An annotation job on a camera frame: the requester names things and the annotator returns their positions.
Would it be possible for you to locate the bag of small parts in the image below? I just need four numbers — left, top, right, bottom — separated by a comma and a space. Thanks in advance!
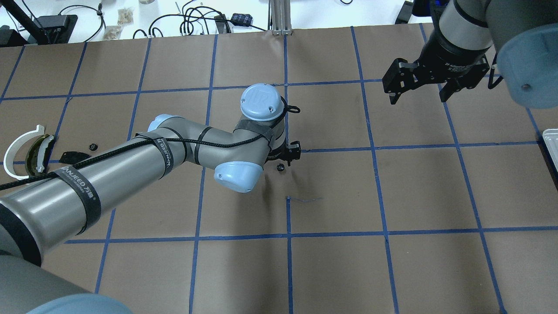
103, 25, 123, 41
117, 7, 134, 26

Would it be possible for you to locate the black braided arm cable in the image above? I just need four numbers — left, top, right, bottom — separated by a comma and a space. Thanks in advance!
0, 97, 301, 191

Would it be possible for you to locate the aluminium frame post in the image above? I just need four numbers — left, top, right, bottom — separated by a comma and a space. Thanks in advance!
268, 0, 293, 36

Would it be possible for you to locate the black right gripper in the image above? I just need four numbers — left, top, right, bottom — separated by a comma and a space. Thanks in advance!
382, 34, 490, 105

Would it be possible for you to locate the black rectangular brake pad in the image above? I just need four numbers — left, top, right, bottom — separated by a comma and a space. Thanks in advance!
58, 151, 91, 165

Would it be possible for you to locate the black power adapter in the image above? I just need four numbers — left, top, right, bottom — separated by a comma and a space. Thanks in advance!
394, 0, 414, 24

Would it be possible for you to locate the grey metal tray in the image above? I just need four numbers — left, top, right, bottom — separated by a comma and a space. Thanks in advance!
542, 128, 558, 170

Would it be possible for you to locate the dark curved brake shoe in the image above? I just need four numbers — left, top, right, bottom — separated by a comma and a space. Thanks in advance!
25, 134, 55, 177

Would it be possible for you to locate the white semicircular plastic part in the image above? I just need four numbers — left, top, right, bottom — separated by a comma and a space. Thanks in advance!
3, 125, 51, 181

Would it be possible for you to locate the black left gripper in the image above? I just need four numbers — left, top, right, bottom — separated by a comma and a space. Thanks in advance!
268, 141, 302, 167

